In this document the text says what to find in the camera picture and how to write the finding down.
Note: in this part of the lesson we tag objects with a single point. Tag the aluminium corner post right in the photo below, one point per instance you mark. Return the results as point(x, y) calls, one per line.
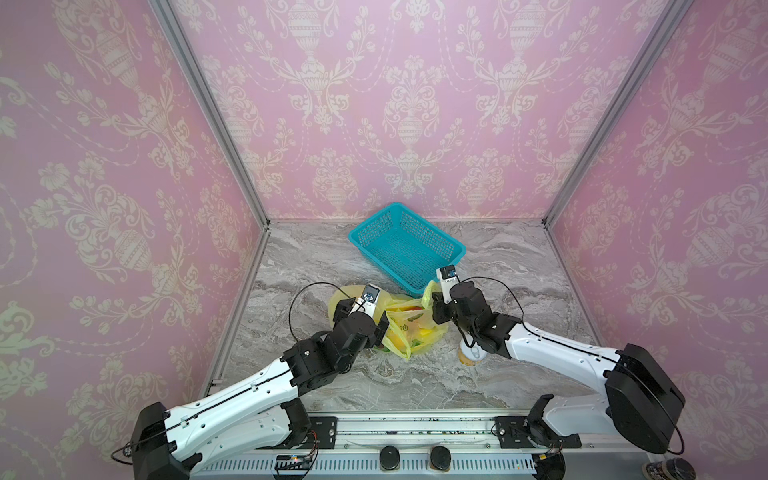
point(664, 28)

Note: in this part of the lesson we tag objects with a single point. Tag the aluminium corner post left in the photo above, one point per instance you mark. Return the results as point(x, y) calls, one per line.
point(193, 72)

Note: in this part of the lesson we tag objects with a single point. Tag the teal plastic mesh basket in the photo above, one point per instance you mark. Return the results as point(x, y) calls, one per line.
point(406, 247)

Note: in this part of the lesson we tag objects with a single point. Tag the black knob left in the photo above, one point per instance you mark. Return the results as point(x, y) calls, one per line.
point(389, 458)

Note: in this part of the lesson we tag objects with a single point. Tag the yellow translucent plastic bag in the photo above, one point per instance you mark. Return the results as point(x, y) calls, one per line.
point(411, 329)

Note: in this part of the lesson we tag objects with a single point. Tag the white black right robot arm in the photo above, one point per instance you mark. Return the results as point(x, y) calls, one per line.
point(631, 395)

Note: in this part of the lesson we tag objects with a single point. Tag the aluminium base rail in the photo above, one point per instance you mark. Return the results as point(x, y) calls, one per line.
point(484, 444)

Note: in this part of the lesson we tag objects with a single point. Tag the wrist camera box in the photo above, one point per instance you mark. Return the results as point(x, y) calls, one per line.
point(369, 297)
point(448, 278)

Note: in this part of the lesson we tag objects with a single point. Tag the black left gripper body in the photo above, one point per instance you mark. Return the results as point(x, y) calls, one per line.
point(378, 336)

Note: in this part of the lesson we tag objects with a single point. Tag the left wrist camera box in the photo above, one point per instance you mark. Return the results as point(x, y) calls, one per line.
point(369, 297)

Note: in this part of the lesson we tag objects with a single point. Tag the dark bottle at right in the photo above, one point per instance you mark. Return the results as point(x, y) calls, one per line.
point(670, 469)

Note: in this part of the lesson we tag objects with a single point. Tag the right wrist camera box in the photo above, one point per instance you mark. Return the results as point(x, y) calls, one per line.
point(448, 278)

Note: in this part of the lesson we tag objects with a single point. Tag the yellow tin can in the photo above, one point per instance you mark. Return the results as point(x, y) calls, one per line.
point(470, 353)

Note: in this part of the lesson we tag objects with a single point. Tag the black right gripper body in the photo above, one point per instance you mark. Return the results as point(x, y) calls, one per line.
point(441, 311)

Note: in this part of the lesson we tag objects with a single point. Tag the black knob right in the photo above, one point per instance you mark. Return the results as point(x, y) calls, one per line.
point(440, 458)

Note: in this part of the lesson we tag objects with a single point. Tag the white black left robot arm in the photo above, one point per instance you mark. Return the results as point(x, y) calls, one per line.
point(263, 410)

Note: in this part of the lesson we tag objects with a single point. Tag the black knob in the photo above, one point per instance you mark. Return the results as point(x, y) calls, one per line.
point(389, 458)
point(440, 458)

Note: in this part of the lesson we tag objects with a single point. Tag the aluminium corner post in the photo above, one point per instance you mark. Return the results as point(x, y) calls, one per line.
point(664, 28)
point(193, 72)

